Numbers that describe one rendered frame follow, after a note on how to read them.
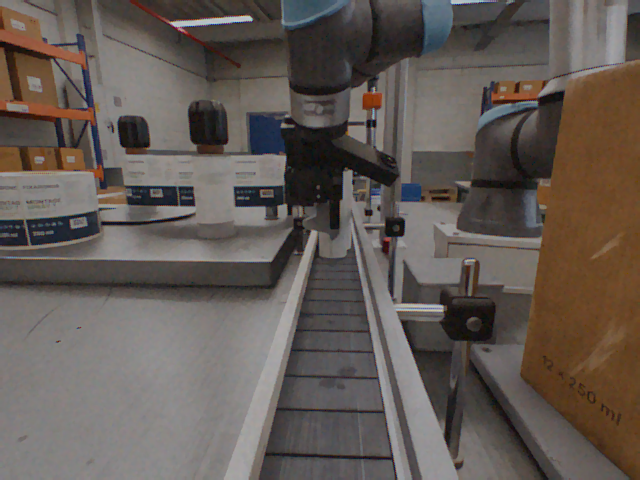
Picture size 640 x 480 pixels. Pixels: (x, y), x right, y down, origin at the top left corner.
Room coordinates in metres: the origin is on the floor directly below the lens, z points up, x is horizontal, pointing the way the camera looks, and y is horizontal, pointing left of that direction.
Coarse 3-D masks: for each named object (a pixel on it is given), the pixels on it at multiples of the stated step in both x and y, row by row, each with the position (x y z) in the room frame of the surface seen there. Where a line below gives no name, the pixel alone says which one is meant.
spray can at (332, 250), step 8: (344, 176) 0.58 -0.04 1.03; (344, 184) 0.58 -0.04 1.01; (344, 192) 0.58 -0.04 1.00; (328, 200) 0.57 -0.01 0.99; (344, 200) 0.58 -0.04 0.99; (344, 208) 0.58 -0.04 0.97; (344, 216) 0.58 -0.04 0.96; (344, 224) 0.58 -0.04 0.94; (320, 232) 0.58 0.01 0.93; (344, 232) 0.58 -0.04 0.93; (320, 240) 0.58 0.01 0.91; (328, 240) 0.57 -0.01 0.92; (336, 240) 0.57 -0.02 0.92; (344, 240) 0.58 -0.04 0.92; (320, 248) 0.58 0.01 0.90; (328, 248) 0.57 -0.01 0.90; (336, 248) 0.57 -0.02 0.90; (344, 248) 0.58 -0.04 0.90; (320, 256) 0.58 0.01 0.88; (328, 256) 0.57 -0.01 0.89; (336, 256) 0.57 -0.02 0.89; (344, 256) 0.58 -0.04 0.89
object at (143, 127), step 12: (120, 120) 1.01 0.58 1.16; (132, 120) 1.01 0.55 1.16; (144, 120) 1.04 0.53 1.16; (120, 132) 1.01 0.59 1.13; (132, 132) 1.01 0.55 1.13; (144, 132) 1.03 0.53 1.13; (120, 144) 1.01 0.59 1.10; (132, 144) 1.01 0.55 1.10; (144, 144) 1.03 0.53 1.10; (132, 204) 1.00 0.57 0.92
